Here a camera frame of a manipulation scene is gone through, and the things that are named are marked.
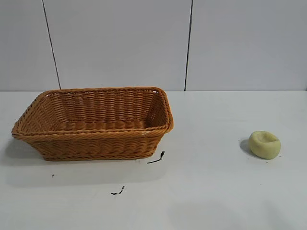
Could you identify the brown woven wicker basket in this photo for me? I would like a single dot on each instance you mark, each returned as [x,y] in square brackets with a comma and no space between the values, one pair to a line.
[96,141]

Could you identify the pale yellow egg yolk pastry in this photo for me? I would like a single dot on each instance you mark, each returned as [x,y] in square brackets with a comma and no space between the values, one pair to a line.
[263,147]

